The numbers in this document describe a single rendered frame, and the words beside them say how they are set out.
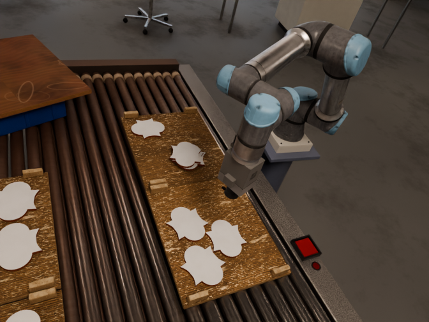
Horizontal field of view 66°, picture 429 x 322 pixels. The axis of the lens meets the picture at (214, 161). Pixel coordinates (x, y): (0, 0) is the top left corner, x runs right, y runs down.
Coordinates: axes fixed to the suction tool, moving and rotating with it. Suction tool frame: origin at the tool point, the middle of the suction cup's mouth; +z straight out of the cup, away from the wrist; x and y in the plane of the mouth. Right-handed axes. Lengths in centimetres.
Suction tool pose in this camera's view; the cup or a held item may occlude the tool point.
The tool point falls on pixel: (231, 193)
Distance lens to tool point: 95.3
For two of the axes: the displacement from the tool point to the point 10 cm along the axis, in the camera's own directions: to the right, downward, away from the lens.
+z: -2.0, 7.1, 6.7
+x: 6.7, -4.0, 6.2
